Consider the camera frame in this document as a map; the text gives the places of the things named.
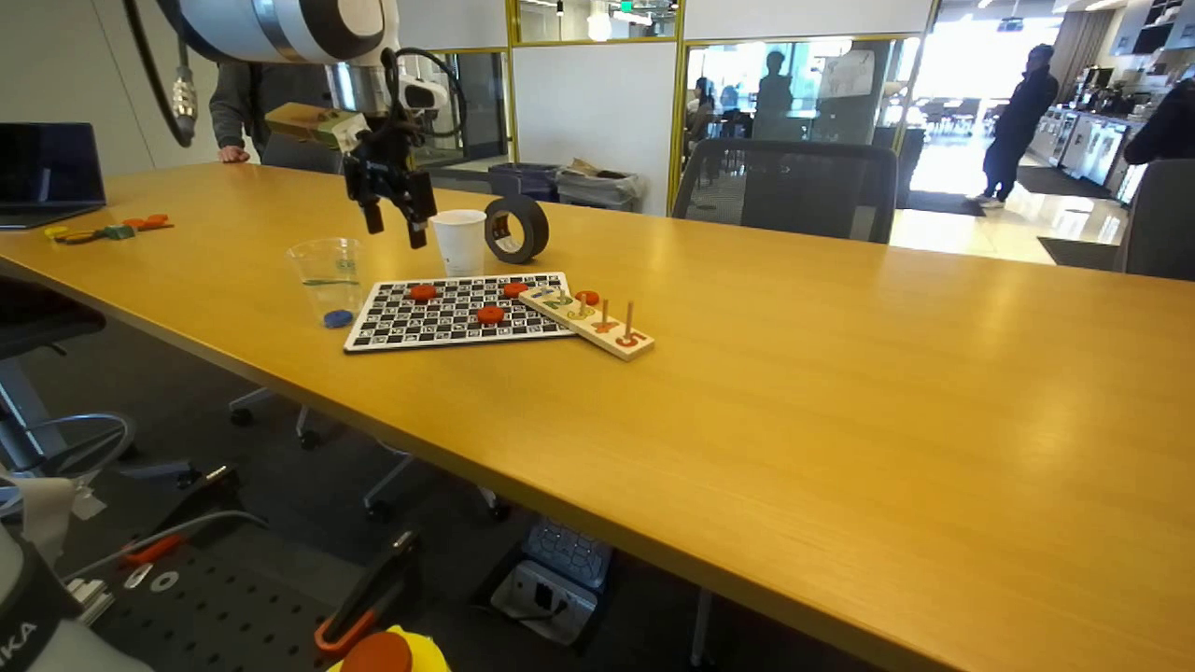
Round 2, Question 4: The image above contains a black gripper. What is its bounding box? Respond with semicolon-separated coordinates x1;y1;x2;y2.
345;114;440;252

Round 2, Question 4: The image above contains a white object beside robot base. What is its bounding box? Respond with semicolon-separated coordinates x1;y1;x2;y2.
0;470;108;564

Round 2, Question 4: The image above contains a white paper cup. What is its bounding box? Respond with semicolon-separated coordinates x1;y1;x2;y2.
425;206;488;281

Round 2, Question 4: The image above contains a transparent plastic cup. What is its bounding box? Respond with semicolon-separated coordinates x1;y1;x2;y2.
282;234;364;335

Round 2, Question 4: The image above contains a checkered marker board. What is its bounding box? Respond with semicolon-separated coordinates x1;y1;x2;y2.
341;270;580;358

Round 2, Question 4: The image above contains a black tape roll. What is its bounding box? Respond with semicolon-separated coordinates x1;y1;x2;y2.
480;195;552;270

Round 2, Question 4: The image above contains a wooden number peg board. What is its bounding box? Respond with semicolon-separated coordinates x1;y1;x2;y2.
515;282;659;362

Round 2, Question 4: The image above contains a chair base with casters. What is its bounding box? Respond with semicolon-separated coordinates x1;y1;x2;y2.
224;384;515;526

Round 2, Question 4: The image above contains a small orange green tool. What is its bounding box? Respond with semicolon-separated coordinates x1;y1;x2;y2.
40;213;178;250

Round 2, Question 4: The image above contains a black laptop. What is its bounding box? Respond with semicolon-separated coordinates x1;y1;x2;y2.
0;119;108;218

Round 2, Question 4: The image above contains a black orange hand clamp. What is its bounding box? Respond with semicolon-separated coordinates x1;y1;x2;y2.
310;526;425;659

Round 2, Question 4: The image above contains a person behind glass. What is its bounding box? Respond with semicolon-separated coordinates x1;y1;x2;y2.
750;43;806;126

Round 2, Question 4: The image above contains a grey floor power box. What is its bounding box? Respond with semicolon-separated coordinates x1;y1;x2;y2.
486;518;617;648

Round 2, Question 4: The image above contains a blue grey chair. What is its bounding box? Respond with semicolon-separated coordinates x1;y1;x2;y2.
0;358;143;496

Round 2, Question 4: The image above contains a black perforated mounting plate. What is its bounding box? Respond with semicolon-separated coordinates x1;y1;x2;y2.
67;534;378;672

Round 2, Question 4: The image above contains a yellow red emergency stop button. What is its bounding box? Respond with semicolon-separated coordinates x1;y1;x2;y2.
330;620;455;672

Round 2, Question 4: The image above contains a person in dark clothes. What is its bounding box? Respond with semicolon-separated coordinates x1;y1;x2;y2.
978;41;1063;209

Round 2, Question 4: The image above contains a person in black top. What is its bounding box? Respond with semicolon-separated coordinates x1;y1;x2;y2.
1119;76;1195;173

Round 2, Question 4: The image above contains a black camera cable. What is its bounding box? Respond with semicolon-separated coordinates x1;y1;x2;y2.
384;43;469;164

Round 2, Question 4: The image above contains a black cable with connector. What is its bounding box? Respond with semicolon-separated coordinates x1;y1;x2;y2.
120;0;200;149

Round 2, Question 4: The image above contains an orange handled screwdriver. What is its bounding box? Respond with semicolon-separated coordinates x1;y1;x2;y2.
115;534;191;574

